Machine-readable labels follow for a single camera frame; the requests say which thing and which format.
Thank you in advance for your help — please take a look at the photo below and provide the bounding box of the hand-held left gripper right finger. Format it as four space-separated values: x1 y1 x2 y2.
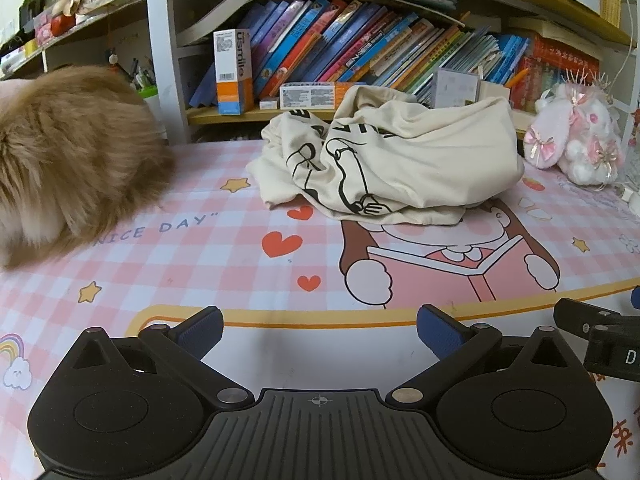
385 304 587 408

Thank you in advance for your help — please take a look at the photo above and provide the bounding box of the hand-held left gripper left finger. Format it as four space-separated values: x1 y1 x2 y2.
69 306 256 409

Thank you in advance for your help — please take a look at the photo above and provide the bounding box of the cream printed t-shirt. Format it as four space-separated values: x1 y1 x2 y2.
247 85 526 226

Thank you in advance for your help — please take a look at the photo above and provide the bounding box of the pink checked printed table mat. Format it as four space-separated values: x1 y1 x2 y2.
0 139 640 480

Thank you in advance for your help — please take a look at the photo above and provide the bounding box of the pink rabbit plush toy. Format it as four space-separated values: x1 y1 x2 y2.
522 72 627 187

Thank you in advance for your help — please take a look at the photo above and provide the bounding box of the brown fluffy plush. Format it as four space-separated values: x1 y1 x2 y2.
0 65 177 271

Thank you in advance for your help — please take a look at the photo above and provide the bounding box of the green pen holder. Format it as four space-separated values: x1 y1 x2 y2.
134 57 162 113

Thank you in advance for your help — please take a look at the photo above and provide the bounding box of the white square box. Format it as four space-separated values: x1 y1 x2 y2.
432 67 482 109

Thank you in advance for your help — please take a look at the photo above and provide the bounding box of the flat white and orange box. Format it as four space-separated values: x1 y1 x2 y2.
279 81 352 110

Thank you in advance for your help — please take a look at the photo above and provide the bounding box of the tall orange and white box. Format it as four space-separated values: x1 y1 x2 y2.
213 28 255 115

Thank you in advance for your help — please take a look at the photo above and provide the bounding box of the wooden bookshelf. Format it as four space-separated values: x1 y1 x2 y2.
145 0 640 147

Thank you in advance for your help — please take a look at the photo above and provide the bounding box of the row of colourful books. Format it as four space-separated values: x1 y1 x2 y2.
190 0 601 112

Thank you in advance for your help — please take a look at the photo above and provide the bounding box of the thick white paperback book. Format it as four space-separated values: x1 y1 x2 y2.
175 0 269 47

